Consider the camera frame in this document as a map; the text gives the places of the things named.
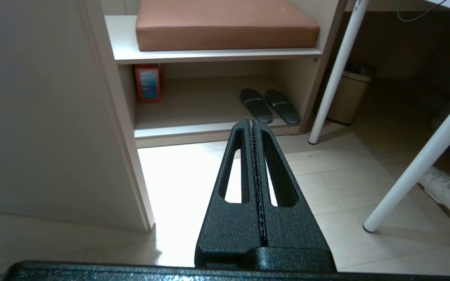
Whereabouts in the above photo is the white bench shelf cabinet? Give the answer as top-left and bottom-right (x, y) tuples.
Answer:
(100, 0), (348, 149)

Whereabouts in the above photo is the black slipper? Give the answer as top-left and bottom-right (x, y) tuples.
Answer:
(240, 88), (273, 124)
(264, 89), (301, 125)

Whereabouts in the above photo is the white table with round legs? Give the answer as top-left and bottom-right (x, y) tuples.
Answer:
(308, 0), (450, 233)

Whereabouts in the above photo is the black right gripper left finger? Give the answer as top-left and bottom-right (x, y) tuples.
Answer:
(195, 118), (268, 270)

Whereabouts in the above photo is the beige metal trash bin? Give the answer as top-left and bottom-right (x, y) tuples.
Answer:
(327, 60), (377, 126)

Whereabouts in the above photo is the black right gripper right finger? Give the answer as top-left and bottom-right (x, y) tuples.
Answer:
(252, 118), (337, 272)

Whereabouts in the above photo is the white and tan sneaker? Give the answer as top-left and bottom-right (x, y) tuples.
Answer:
(418, 167), (450, 225)

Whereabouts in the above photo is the thin teal cable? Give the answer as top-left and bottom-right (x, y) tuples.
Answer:
(396, 0), (448, 22)

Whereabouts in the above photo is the orange box with blue label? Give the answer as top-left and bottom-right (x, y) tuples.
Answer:
(134, 64), (163, 104)

